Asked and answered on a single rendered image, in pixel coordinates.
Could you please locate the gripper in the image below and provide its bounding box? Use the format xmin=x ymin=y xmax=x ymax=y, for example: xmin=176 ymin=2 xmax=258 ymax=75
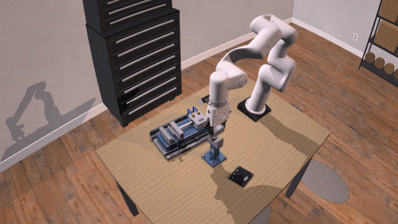
xmin=203 ymin=100 xmax=231 ymax=137

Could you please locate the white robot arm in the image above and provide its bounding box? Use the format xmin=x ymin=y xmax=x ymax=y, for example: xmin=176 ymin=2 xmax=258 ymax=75
xmin=198 ymin=14 xmax=299 ymax=115

